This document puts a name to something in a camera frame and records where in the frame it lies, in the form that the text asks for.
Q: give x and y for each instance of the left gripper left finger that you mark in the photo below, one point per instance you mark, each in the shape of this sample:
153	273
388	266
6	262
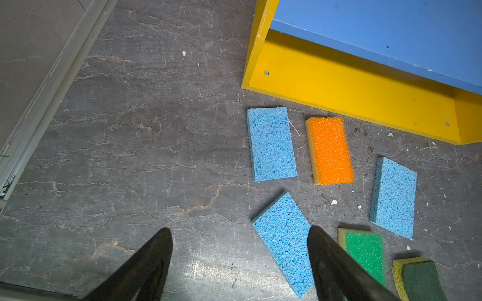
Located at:
143	276

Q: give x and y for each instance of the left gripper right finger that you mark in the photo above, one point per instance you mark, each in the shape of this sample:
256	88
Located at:
337	275

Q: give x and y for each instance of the bright green sponge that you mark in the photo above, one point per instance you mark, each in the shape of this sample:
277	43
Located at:
367	249

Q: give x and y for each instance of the dark green sponge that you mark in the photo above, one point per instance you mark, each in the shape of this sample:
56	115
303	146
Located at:
417	278

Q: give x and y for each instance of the blue sponge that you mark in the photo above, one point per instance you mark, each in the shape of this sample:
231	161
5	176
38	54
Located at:
284	230
272	151
393	202

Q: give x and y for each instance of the orange sponge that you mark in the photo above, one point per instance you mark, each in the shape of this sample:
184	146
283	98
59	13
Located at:
329	151

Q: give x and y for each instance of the yellow shelf with coloured boards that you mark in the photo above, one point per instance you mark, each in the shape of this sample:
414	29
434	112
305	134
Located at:
409	65

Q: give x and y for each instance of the aluminium mounting rail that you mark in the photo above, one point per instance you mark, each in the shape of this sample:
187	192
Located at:
43	45

